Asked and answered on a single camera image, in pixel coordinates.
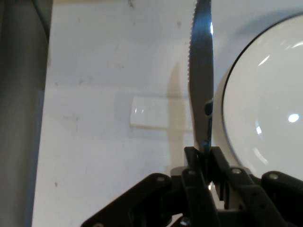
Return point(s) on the white plate with dark rim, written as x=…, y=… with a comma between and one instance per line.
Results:
x=267, y=106

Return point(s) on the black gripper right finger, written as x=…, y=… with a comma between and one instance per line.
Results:
x=260, y=203

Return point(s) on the silver table knife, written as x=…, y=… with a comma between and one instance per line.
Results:
x=201, y=71

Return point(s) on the white ceramic cutlery rest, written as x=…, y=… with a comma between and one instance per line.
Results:
x=149, y=113

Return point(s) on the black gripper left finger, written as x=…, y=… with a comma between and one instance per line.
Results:
x=154, y=201

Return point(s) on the silver metal window rail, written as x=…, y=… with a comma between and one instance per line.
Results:
x=21, y=106

